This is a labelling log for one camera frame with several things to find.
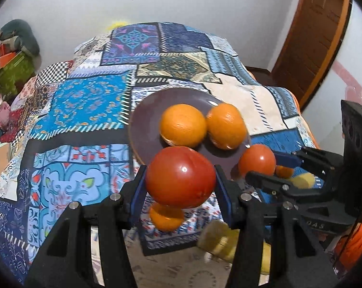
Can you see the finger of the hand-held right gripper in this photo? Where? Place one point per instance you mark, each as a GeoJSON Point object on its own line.
{"type": "Point", "coordinates": [268, 183]}
{"type": "Point", "coordinates": [286, 159]}

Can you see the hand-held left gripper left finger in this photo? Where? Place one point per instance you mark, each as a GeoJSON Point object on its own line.
{"type": "Point", "coordinates": [139, 193]}

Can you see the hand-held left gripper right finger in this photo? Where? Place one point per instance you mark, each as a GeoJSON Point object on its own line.
{"type": "Point", "coordinates": [223, 195]}

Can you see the small tangerine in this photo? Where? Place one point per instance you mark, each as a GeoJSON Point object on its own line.
{"type": "Point", "coordinates": [166, 219]}
{"type": "Point", "coordinates": [284, 171]}

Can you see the small red tomato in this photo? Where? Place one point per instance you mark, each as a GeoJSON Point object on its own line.
{"type": "Point", "coordinates": [256, 160]}

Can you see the large red tomato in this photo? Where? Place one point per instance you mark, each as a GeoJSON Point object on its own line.
{"type": "Point", "coordinates": [181, 177]}

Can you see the dark brown plate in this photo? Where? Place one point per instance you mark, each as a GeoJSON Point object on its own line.
{"type": "Point", "coordinates": [145, 126]}

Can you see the large orange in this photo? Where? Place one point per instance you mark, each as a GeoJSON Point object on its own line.
{"type": "Point", "coordinates": [182, 124]}
{"type": "Point", "coordinates": [226, 126]}

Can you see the white sliding door pink hearts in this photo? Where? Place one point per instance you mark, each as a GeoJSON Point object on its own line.
{"type": "Point", "coordinates": [359, 66]}

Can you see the patchwork printed blanket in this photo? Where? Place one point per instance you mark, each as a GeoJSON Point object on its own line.
{"type": "Point", "coordinates": [88, 105]}

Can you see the brown wooden door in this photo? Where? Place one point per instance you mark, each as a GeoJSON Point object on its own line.
{"type": "Point", "coordinates": [315, 36]}

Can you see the yellow plush item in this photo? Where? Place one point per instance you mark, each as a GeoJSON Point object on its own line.
{"type": "Point", "coordinates": [116, 25]}

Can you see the green patterned box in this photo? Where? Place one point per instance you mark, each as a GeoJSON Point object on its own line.
{"type": "Point", "coordinates": [10, 75]}

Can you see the orange box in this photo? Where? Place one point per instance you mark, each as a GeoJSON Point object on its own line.
{"type": "Point", "coordinates": [7, 58]}

